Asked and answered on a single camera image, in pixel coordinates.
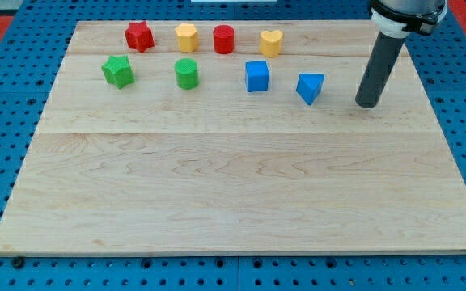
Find green cylinder block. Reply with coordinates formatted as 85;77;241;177
174;58;199;90

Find red cylinder block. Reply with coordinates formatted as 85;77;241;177
213;24;235;54

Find yellow pentagon block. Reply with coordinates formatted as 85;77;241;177
175;23;199;53

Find red star block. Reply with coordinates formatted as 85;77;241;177
125;21;155;53

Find yellow heart block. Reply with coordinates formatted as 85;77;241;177
259;30;283;57

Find blue triangle block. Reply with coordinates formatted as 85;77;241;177
296;73;325;105

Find green star block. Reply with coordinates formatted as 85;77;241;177
101;55;135;89

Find blue cube block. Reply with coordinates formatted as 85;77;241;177
245;61;269;92

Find wooden board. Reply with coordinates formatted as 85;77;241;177
0;20;466;257

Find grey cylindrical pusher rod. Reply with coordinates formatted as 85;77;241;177
355;32;405;108

